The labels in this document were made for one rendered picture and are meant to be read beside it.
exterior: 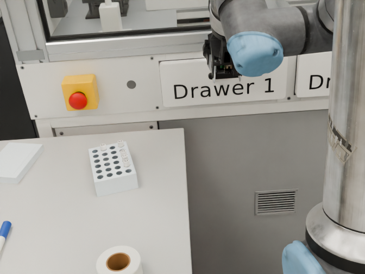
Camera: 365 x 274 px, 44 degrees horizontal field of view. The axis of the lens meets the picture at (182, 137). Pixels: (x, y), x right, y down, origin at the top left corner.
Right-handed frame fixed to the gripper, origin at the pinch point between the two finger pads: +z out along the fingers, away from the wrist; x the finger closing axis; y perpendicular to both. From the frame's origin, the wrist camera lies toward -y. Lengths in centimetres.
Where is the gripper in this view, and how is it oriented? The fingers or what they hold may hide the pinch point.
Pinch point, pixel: (224, 68)
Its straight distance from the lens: 103.4
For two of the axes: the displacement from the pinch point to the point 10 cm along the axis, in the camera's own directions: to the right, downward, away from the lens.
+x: 10.0, -0.7, -0.1
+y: 0.6, 9.2, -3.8
